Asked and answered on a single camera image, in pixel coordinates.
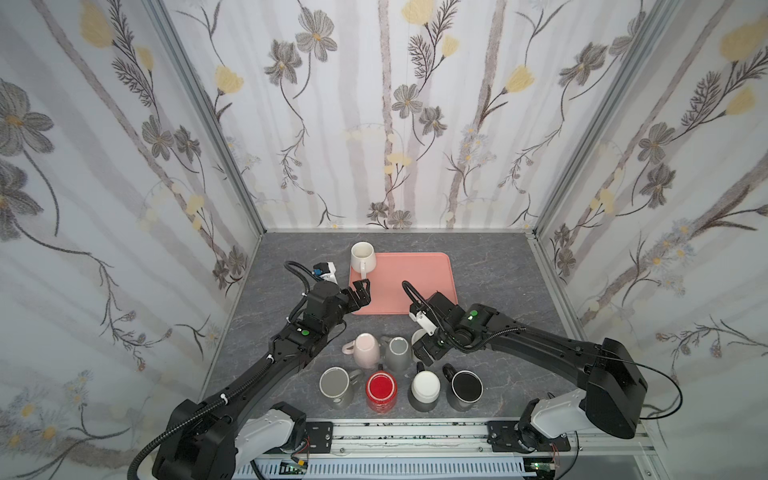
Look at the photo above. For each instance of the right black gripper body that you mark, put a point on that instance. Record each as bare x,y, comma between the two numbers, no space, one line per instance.
425,346

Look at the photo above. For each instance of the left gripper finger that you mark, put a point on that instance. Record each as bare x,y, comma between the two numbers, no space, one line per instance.
355,303
362,288

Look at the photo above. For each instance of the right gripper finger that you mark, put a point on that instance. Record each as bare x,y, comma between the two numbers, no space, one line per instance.
424,352
420,333

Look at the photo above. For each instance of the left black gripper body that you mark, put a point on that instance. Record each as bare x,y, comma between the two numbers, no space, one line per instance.
343,299

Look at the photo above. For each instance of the cream ribbed mug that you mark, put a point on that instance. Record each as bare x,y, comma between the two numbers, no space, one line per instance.
363,259

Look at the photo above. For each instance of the black mug white rim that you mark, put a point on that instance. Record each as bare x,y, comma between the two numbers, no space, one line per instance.
464,389

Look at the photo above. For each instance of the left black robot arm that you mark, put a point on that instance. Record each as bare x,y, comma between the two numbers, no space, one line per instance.
200,439

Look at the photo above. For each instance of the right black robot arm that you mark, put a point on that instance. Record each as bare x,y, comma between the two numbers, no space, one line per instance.
609,388

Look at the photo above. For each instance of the small grey upside-down mug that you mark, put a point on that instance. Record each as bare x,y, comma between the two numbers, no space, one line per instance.
397,353

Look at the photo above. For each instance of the pink upside-down mug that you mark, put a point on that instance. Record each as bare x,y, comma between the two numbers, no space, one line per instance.
365,350

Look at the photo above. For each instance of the grey mug white base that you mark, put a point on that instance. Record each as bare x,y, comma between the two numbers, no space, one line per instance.
425,389

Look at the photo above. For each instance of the red upside-down mug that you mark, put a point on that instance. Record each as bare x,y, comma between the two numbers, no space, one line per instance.
381,391

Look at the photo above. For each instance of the large grey upside-down mug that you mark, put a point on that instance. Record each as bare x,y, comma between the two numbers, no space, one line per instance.
338,386

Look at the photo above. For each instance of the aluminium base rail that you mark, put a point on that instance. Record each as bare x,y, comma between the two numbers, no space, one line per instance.
588,454

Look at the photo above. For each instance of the white slotted cable duct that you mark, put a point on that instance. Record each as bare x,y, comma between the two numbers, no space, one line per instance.
390,468

